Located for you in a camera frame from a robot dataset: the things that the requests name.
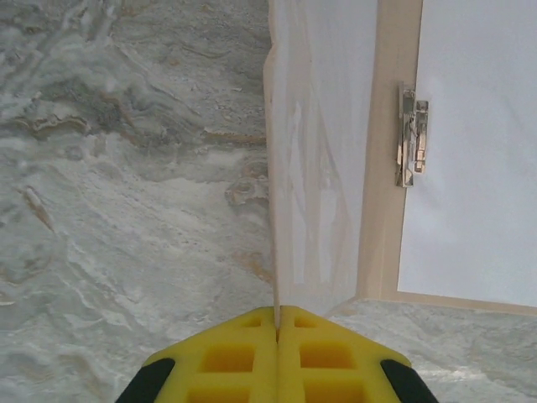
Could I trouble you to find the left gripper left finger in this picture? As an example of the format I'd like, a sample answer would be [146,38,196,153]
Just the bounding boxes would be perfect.
[115,306,279,403]

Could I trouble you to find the white paper sheet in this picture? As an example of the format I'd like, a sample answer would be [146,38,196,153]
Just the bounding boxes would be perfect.
[396,0,537,304]
[270,0,381,317]

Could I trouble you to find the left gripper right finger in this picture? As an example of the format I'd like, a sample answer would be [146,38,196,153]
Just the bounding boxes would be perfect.
[276,305,440,403]

